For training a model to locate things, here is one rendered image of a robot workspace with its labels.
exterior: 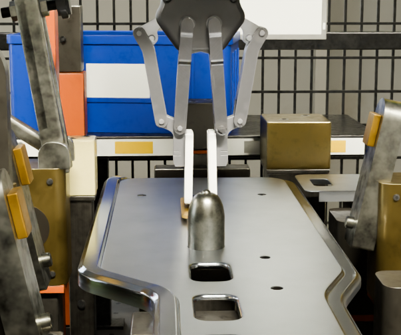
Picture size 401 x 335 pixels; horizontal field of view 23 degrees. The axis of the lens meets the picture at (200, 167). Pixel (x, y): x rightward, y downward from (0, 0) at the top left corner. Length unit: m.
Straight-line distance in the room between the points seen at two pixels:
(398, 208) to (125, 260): 0.26
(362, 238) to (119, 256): 0.23
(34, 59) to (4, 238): 0.34
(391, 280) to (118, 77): 0.61
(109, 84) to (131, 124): 0.06
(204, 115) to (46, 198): 0.34
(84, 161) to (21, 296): 0.41
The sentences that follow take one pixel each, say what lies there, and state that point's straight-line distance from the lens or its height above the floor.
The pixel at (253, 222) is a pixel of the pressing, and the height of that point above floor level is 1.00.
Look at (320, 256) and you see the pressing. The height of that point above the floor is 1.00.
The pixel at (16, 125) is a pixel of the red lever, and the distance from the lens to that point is 0.95.
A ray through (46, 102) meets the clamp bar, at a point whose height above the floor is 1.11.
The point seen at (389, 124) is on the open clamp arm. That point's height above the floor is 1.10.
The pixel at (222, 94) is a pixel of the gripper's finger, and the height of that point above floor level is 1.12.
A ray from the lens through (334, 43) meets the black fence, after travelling 1.51.
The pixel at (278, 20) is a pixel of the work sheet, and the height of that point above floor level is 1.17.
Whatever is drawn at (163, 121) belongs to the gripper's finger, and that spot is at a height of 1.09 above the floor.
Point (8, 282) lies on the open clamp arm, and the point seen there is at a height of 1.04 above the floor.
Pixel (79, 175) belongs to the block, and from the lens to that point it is 1.02.
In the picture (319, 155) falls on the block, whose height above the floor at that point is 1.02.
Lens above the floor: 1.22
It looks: 10 degrees down
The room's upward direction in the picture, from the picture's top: straight up
